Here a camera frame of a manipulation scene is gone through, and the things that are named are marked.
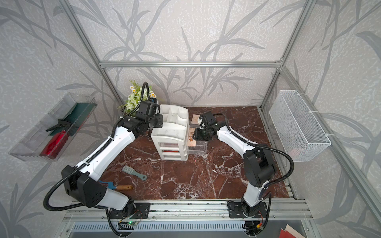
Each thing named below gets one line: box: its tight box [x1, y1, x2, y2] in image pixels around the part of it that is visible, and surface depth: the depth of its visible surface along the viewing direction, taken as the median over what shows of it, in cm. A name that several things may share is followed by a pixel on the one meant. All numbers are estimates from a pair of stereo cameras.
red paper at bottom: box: [278, 228, 297, 238], surface depth 69 cm
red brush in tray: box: [39, 129, 69, 160], surface depth 59 cm
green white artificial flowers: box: [117, 80, 157, 117], surface depth 86 cm
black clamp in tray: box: [45, 119, 78, 137], surface depth 66 cm
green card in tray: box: [48, 102, 96, 136], surface depth 72 cm
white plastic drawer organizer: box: [150, 104, 191, 162], surface depth 83 cm
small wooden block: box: [116, 184, 133, 190], surface depth 82 cm
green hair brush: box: [122, 165, 148, 181], surface depth 88 cm
